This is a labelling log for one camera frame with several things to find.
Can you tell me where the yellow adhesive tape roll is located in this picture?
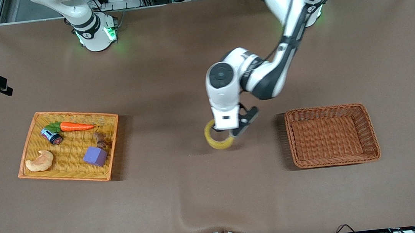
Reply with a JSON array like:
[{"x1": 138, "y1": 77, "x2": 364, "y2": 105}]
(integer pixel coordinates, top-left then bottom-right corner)
[{"x1": 203, "y1": 117, "x2": 237, "y2": 152}]

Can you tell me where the brown table cover cloth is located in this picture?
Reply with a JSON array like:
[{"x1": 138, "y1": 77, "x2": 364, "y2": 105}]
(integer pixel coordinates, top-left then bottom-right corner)
[{"x1": 0, "y1": 0, "x2": 415, "y2": 233}]

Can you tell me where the small blue battery can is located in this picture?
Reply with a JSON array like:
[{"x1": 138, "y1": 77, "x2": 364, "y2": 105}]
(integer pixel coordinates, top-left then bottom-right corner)
[{"x1": 41, "y1": 126, "x2": 63, "y2": 147}]

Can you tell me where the orange toy carrot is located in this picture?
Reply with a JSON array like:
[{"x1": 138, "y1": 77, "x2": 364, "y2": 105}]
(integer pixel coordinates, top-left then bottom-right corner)
[{"x1": 46, "y1": 118, "x2": 96, "y2": 135}]

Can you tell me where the toy croissant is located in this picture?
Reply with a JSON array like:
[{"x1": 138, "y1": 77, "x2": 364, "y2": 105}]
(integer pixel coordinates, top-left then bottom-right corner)
[{"x1": 24, "y1": 149, "x2": 55, "y2": 173}]

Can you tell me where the orange yellow woven tray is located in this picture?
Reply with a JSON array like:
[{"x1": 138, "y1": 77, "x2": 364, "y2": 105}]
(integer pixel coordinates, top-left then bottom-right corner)
[{"x1": 12, "y1": 104, "x2": 126, "y2": 191}]

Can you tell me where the small brown figurine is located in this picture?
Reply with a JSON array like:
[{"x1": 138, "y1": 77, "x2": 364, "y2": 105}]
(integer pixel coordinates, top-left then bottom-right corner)
[{"x1": 93, "y1": 131, "x2": 112, "y2": 150}]

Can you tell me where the purple foam cube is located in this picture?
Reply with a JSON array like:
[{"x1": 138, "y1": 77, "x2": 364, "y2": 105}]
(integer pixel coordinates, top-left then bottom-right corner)
[{"x1": 82, "y1": 144, "x2": 110, "y2": 169}]

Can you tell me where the brown wicker basket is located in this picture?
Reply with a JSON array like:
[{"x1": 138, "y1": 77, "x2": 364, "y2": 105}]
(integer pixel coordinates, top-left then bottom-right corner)
[{"x1": 283, "y1": 100, "x2": 382, "y2": 171}]

